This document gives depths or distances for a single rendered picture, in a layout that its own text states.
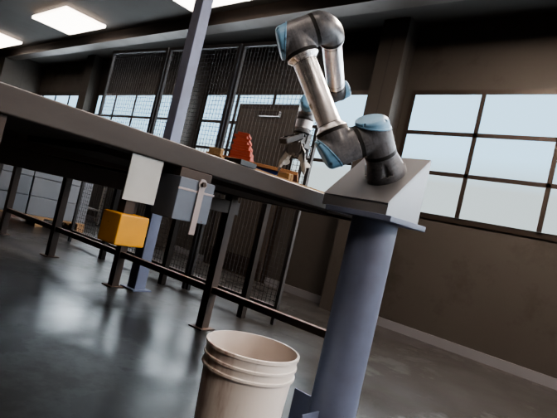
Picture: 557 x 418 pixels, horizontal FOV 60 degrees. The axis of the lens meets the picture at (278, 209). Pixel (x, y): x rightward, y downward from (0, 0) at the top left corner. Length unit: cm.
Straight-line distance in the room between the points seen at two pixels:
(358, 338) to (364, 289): 17
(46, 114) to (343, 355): 121
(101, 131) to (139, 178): 16
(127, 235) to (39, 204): 553
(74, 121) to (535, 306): 385
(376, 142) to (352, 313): 60
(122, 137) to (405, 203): 98
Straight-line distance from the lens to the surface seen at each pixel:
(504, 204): 454
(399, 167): 178
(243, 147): 282
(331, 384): 181
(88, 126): 121
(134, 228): 129
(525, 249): 447
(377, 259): 174
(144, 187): 132
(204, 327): 316
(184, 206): 138
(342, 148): 168
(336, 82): 203
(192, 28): 407
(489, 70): 497
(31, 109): 115
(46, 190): 679
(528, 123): 466
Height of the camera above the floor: 77
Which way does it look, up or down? 1 degrees up
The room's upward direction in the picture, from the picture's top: 13 degrees clockwise
